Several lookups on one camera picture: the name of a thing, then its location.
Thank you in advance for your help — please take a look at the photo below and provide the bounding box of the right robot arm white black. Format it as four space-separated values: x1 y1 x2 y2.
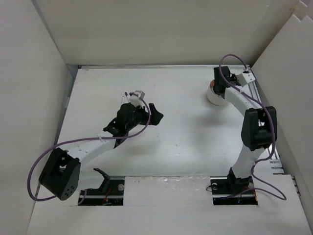
210 66 277 193

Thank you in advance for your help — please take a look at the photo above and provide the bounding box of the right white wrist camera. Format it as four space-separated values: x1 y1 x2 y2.
237 71 255 87

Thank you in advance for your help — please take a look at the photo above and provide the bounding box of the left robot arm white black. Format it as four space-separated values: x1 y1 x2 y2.
39 103 164 201

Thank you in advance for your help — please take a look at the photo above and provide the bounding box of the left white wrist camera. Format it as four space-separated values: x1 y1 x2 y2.
129 91 145 107

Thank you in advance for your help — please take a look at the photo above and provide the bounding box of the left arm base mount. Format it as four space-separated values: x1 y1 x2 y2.
78 168 125 206

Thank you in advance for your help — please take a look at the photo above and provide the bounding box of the purple capped pen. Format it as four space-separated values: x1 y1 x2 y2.
125 92 130 103

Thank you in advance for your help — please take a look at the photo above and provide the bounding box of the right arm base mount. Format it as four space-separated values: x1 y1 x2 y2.
206 170 258 206

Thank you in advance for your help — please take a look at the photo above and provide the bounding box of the white round divided container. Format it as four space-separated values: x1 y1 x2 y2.
206 84 228 106

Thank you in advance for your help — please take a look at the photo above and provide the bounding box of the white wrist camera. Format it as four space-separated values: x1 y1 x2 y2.
237 71 255 87
129 91 145 107

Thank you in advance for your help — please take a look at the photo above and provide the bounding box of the orange highlighter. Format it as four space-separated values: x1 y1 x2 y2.
210 80 215 89

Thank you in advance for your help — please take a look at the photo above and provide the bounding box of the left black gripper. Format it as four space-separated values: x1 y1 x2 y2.
126 103 162 132

